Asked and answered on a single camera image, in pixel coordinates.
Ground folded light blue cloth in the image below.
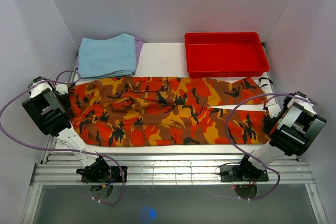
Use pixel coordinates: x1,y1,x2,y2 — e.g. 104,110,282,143
78,34,138,79

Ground red plastic tray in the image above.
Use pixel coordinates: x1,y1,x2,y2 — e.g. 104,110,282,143
184,32,269,78

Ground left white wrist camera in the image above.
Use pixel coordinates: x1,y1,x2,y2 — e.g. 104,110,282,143
55,84,68,95

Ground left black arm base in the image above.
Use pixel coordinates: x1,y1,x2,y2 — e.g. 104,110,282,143
76,166,128,183

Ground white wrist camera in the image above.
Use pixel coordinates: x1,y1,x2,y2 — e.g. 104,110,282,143
55,84,68,95
264,104,281,118

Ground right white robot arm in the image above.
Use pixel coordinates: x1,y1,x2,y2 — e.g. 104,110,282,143
236,91,327,180

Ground folded purple cloth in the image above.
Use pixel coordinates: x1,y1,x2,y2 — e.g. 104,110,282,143
75,37,143,69

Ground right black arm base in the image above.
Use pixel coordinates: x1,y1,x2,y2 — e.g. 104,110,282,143
215,163,269,183

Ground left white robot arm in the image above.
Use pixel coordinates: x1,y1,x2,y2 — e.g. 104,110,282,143
22,77,112,183

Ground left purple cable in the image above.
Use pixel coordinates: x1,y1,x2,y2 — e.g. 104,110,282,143
0,70,125,206

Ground orange camouflage trousers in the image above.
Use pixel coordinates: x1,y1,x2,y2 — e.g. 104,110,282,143
68,77,269,147

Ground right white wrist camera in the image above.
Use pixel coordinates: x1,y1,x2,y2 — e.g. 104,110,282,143
264,104,281,118

